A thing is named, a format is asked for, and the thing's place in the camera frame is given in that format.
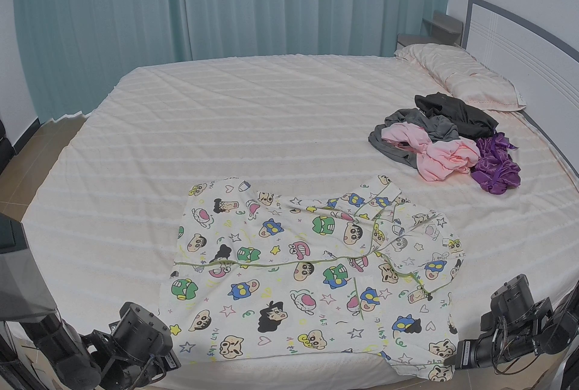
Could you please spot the white printed pyjama top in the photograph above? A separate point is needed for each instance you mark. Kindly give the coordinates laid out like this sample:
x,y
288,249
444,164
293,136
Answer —
x,y
294,270

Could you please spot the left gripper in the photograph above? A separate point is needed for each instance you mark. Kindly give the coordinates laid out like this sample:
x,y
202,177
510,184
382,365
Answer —
x,y
158,370

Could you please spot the purple garment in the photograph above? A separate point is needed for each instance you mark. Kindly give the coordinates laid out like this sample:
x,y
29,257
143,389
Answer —
x,y
495,166

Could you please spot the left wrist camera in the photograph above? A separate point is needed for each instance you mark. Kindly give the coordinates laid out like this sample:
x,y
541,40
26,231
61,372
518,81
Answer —
x,y
99,343

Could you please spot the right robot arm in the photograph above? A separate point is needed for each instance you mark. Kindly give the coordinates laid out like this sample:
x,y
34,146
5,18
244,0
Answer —
x,y
511,297

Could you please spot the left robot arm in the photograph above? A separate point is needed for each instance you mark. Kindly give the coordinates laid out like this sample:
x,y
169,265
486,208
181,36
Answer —
x,y
45,334

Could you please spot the bed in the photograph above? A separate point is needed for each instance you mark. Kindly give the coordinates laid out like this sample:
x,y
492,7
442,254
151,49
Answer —
x,y
271,108

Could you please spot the dark grey garment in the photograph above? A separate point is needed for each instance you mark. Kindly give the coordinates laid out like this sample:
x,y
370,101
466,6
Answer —
x,y
384,144

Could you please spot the cream pillow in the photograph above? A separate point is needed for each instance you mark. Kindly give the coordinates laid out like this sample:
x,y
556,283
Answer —
x,y
466,71

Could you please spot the black garment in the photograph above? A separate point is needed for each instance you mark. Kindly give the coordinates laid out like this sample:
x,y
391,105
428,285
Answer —
x,y
461,114

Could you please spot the grey bedside table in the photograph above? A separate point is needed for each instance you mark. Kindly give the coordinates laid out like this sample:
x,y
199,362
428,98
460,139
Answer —
x,y
443,22

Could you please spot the pink garment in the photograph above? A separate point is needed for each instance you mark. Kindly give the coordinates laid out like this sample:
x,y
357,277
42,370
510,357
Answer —
x,y
438,157

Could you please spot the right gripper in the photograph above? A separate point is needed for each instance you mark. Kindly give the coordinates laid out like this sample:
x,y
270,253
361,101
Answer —
x,y
479,350

